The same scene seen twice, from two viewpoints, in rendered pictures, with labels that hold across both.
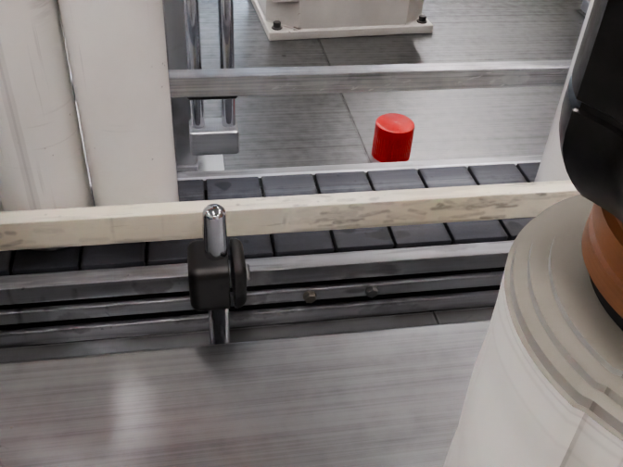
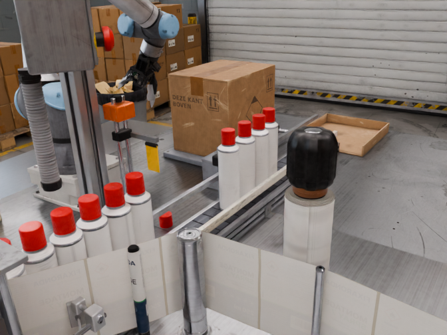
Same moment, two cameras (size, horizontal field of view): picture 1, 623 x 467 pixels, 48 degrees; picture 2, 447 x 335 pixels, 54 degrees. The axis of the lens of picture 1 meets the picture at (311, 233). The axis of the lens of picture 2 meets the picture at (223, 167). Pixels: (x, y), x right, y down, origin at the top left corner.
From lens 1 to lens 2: 61 cm
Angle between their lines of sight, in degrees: 39
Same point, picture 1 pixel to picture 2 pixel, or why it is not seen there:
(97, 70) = (145, 224)
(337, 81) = (173, 204)
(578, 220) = (291, 193)
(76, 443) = not seen: hidden behind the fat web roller
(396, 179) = (190, 224)
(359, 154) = (157, 229)
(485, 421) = (297, 219)
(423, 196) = (212, 221)
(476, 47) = (148, 183)
